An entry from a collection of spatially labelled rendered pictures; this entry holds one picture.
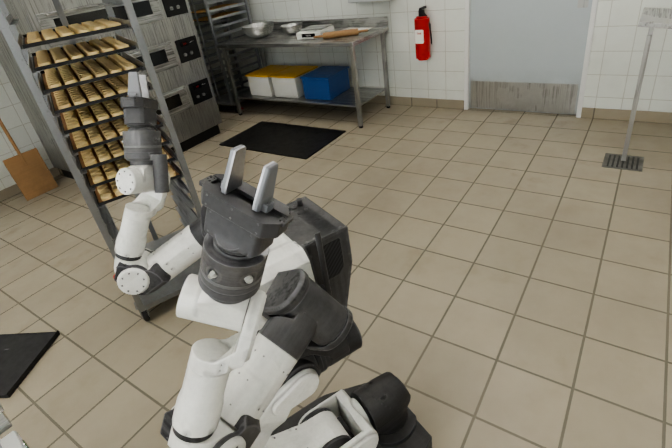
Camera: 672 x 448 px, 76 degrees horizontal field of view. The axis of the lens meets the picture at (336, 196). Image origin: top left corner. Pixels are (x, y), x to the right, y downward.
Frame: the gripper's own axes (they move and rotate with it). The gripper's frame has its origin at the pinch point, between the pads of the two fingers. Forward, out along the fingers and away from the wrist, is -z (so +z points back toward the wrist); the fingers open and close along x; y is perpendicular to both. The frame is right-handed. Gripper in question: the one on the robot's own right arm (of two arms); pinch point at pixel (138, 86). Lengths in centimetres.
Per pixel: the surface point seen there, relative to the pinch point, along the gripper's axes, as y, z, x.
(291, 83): -8, -54, -395
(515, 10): -220, -102, -295
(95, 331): 85, 117, -124
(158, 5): 108, -117, -319
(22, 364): 115, 126, -107
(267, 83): 22, -57, -417
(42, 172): 229, 37, -315
